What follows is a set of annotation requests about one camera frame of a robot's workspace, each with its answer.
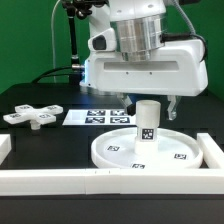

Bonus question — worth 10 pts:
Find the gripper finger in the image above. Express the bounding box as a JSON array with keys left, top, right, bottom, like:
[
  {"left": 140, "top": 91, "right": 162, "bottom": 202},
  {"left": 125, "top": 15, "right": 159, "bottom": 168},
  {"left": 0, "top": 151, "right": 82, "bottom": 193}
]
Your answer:
[
  {"left": 167, "top": 95, "right": 180, "bottom": 120},
  {"left": 117, "top": 93, "right": 136, "bottom": 116}
]

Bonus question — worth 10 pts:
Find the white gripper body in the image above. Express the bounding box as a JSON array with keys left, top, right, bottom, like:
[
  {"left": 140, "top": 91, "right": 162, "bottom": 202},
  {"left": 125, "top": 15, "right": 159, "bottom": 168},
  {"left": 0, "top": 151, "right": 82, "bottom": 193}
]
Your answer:
[{"left": 87, "top": 39, "right": 208, "bottom": 96}]

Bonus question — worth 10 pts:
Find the white round table top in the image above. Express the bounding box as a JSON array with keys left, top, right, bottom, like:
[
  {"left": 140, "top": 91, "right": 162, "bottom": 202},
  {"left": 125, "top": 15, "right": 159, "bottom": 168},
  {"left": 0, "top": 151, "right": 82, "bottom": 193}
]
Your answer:
[{"left": 91, "top": 127, "right": 203, "bottom": 169}]

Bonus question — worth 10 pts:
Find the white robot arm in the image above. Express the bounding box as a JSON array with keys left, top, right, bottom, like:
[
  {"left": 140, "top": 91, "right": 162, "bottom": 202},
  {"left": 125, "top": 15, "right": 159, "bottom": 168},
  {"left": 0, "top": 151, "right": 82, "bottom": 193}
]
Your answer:
[{"left": 80, "top": 0, "right": 208, "bottom": 120}]

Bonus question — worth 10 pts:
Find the white marker sheet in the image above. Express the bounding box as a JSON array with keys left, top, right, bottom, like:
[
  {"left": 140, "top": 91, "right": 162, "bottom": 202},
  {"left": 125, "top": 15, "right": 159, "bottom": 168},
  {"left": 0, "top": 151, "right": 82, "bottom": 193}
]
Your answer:
[{"left": 63, "top": 109, "right": 135, "bottom": 126}]

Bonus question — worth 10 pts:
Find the white right fence bar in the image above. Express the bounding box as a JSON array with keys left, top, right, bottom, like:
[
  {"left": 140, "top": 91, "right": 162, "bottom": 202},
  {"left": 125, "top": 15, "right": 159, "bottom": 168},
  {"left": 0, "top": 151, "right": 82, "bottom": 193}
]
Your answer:
[{"left": 197, "top": 133, "right": 224, "bottom": 169}]

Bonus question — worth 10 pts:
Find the white fence bar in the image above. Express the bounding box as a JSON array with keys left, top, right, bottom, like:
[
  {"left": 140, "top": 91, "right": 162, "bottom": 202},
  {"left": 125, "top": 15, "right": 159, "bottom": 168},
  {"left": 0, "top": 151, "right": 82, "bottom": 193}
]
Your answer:
[
  {"left": 0, "top": 169, "right": 224, "bottom": 196},
  {"left": 197, "top": 133, "right": 224, "bottom": 169}
]

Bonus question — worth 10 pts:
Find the white front fence bar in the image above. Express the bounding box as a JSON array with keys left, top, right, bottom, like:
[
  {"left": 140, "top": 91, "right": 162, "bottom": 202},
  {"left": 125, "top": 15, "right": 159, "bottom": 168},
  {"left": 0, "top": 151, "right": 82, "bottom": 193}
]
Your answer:
[{"left": 0, "top": 169, "right": 224, "bottom": 196}]

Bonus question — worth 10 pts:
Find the white cross-shaped table base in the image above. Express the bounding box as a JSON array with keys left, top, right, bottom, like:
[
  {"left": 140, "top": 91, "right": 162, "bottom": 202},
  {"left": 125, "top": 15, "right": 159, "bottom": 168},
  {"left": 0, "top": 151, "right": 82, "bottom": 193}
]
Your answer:
[{"left": 3, "top": 104, "right": 63, "bottom": 130}]

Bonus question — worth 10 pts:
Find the white left fence block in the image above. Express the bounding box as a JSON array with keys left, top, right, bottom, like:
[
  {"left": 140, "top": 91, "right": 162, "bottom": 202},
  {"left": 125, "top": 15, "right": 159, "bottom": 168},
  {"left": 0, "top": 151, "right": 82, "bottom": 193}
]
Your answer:
[{"left": 0, "top": 134, "right": 11, "bottom": 165}]

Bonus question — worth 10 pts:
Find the black cable bundle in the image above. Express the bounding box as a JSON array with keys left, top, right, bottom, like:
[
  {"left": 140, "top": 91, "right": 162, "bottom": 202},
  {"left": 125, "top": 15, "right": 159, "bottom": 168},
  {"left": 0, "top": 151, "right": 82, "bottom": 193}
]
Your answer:
[{"left": 31, "top": 64, "right": 86, "bottom": 84}]

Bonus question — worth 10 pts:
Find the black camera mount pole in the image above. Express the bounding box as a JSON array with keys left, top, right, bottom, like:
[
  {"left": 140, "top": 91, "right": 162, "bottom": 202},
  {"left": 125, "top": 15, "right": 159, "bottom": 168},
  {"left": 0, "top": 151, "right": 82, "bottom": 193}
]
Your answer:
[{"left": 61, "top": 0, "right": 108, "bottom": 70}]

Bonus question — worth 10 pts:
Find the white thin cable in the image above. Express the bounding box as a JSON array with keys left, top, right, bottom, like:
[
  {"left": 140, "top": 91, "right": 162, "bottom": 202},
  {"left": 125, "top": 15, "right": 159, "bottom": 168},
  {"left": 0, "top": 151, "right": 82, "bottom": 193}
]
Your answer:
[{"left": 50, "top": 0, "right": 63, "bottom": 84}]

